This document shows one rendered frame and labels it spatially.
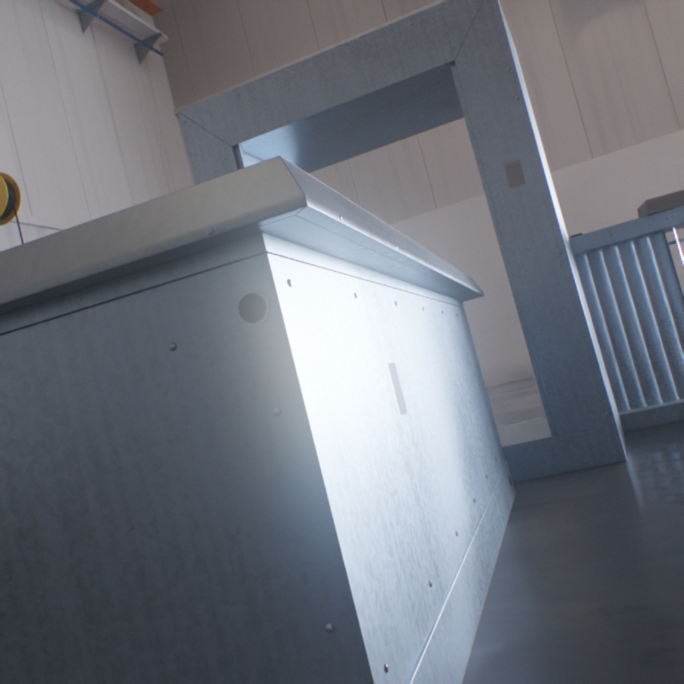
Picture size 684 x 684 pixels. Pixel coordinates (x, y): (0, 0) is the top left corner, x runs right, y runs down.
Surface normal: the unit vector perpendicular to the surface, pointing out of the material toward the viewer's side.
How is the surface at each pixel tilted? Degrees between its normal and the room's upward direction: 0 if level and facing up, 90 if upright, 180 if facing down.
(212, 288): 90
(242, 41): 90
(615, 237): 90
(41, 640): 90
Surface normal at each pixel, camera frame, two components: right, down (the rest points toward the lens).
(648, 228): -0.34, 0.00
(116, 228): -0.36, -0.38
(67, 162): 0.91, -0.26
